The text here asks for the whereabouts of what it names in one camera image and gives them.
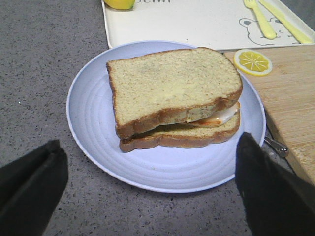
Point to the lemon slice toy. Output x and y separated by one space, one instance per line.
252 62

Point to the front yellow lemon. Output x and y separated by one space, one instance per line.
120 4

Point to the light blue round plate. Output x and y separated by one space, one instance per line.
162 169

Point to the bread slice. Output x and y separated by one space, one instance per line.
170 87
182 136

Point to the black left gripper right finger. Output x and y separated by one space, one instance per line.
277 202

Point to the yellow plastic fork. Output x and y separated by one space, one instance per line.
265 26

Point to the fried egg toy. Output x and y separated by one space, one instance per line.
217 119

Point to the wooden cutting board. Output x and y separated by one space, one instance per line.
288 95

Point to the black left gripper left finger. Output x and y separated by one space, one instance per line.
30 189

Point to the white rectangular tray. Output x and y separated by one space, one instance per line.
216 24

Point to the yellow plastic knife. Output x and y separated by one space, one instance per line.
299 35

